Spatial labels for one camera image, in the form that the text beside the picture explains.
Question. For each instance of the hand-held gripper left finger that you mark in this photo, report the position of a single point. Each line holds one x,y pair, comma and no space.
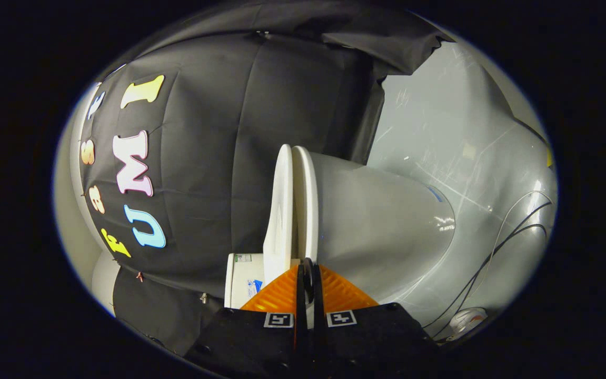
299,316

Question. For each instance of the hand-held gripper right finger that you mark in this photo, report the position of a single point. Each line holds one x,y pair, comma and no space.
317,316

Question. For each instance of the white toilet lid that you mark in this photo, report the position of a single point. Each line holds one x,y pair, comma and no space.
280,210

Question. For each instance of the white toilet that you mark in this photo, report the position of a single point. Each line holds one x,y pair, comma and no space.
376,226

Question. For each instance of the white round device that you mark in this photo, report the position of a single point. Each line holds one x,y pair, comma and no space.
466,319

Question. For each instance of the black backdrop cloth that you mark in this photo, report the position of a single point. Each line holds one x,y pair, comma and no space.
213,158

